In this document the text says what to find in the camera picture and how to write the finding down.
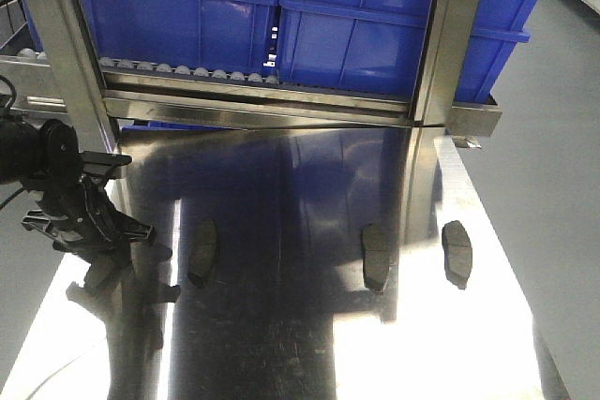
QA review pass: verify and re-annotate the steel rack upright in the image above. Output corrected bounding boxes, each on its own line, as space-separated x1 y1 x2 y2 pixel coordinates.
25 0 118 153
409 0 480 126

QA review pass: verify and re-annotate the steel roller rack frame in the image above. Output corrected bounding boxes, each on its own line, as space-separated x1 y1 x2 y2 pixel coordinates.
1 56 502 137

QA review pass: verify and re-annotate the steel rack upright left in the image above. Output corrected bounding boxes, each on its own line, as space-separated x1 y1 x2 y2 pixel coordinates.
25 0 118 153

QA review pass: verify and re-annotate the steel rack upright right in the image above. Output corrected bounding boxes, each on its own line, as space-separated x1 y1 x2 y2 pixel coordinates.
409 0 480 126

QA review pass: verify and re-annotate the blue crate with red bags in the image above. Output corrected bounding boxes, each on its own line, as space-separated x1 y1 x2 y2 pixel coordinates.
23 0 278 73

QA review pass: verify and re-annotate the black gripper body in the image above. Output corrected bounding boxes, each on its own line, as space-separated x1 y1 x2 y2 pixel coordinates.
21 119 132 255

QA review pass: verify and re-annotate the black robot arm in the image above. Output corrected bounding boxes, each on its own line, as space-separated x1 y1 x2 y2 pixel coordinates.
1 78 156 288

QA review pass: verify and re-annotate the brake pad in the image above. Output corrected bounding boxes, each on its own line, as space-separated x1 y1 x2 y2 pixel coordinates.
360 224 391 293
187 219 218 289
442 220 473 289

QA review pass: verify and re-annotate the large blue crate right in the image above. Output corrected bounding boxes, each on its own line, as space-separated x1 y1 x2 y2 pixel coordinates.
276 0 537 103

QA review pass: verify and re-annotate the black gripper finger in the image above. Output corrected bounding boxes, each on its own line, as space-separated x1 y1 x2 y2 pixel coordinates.
113 211 156 244
83 251 123 289

